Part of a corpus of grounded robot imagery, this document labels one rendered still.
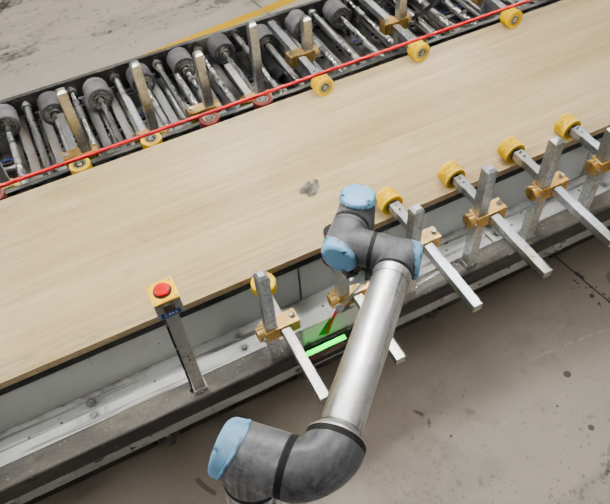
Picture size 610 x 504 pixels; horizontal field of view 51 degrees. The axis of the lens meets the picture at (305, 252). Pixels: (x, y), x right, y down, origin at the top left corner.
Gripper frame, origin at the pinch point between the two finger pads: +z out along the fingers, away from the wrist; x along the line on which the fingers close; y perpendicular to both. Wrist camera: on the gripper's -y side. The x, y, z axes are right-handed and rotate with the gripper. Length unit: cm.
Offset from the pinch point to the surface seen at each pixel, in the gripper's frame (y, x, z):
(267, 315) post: 28.2, -6.0, 6.7
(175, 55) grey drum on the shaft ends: 5, -159, 17
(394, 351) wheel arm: -1.0, 17.9, 15.0
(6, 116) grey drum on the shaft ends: 81, -155, 17
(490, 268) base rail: -55, -3, 34
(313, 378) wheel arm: 23.7, 14.1, 15.8
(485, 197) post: -46.7, -5.7, -4.8
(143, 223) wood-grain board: 49, -64, 12
